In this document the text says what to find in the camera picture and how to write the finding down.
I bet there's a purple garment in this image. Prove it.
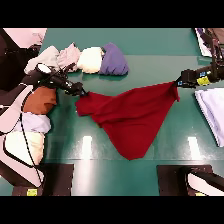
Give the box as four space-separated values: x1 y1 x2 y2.
98 42 130 77

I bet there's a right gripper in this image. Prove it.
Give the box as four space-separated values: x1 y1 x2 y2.
176 68 199 89

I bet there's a cream garment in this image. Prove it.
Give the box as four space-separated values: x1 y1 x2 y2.
76 46 105 75
4 130 46 167

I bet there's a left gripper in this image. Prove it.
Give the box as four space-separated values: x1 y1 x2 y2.
64 81 89 98

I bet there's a red T-shirt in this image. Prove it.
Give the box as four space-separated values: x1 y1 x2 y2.
75 80 181 161

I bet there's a grey garment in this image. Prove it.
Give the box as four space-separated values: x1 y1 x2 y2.
24 45 61 75

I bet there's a pale lavender folded garment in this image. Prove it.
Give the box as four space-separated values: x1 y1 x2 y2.
194 87 224 148

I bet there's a pale pink garment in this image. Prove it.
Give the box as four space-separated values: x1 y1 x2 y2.
56 42 83 73

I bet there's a brown garment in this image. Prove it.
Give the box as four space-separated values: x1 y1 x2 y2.
22 86 59 116

